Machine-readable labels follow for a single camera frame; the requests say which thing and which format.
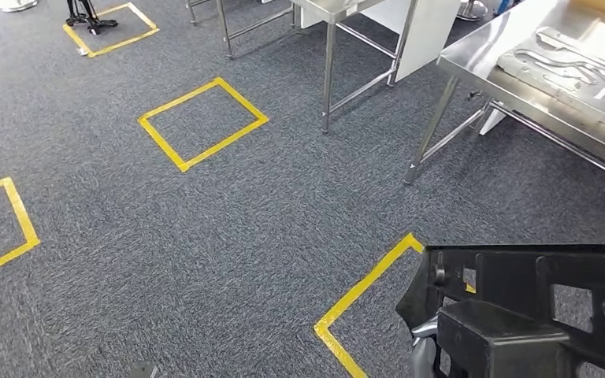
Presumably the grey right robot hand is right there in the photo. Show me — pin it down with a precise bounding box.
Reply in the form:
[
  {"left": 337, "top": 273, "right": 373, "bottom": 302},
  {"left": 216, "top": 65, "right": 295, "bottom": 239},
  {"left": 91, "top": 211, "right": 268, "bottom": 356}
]
[{"left": 408, "top": 315, "right": 440, "bottom": 378}]

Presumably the black plastic bracket part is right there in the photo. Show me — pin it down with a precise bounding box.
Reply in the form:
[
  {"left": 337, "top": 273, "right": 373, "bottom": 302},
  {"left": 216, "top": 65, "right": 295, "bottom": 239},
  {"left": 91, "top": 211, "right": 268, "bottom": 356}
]
[{"left": 395, "top": 242, "right": 605, "bottom": 378}]

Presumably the stainless steel workbench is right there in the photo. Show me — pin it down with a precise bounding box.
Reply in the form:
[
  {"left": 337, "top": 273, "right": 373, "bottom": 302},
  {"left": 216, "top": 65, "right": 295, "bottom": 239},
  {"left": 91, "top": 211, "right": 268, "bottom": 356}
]
[{"left": 403, "top": 0, "right": 605, "bottom": 190}]

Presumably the yellow floor tape square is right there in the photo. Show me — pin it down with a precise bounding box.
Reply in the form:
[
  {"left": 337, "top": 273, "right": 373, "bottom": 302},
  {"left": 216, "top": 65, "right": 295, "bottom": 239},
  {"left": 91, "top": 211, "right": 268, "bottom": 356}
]
[
  {"left": 314, "top": 232, "right": 477, "bottom": 378},
  {"left": 0, "top": 177, "right": 41, "bottom": 286}
]

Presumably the small stainless steel table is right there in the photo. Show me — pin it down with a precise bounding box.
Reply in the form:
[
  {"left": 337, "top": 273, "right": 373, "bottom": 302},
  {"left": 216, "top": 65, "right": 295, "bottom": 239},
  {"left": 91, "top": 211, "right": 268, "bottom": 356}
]
[{"left": 291, "top": 0, "right": 419, "bottom": 135}]

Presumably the aluminium fixture plate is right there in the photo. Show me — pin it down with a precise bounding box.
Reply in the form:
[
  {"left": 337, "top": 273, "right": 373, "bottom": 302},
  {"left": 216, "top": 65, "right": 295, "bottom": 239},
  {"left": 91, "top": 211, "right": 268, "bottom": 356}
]
[{"left": 496, "top": 26, "right": 605, "bottom": 143}]

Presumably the white cabinet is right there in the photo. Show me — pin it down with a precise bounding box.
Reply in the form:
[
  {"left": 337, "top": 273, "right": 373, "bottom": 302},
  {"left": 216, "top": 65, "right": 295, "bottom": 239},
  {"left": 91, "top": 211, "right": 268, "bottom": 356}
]
[{"left": 300, "top": 0, "right": 462, "bottom": 83}]

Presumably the chrome stanchion base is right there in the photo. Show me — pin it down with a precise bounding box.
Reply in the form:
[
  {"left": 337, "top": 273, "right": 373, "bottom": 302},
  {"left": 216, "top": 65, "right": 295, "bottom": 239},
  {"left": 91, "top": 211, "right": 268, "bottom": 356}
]
[
  {"left": 0, "top": 0, "right": 40, "bottom": 13},
  {"left": 456, "top": 0, "right": 490, "bottom": 23}
]

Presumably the black tripod stand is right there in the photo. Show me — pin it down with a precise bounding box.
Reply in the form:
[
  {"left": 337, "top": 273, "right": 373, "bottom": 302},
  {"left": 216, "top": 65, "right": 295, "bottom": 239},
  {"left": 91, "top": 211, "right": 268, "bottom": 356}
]
[{"left": 65, "top": 0, "right": 119, "bottom": 36}]

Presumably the steel table frame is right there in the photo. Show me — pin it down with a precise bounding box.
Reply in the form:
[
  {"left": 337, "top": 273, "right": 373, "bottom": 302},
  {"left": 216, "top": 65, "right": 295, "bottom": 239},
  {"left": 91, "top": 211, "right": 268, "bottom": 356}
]
[{"left": 186, "top": 0, "right": 297, "bottom": 60}]

